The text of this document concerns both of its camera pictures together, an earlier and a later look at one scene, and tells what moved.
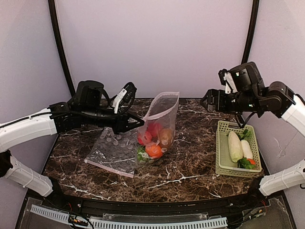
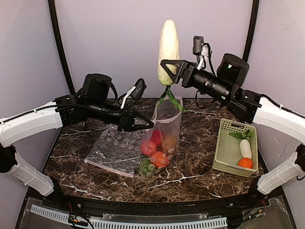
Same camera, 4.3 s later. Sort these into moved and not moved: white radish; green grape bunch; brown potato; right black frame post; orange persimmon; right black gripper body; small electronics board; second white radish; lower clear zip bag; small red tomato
Moved: brown potato; right black gripper body; orange persimmon; green grape bunch; small red tomato; white radish
Not moved: second white radish; lower clear zip bag; small electronics board; right black frame post
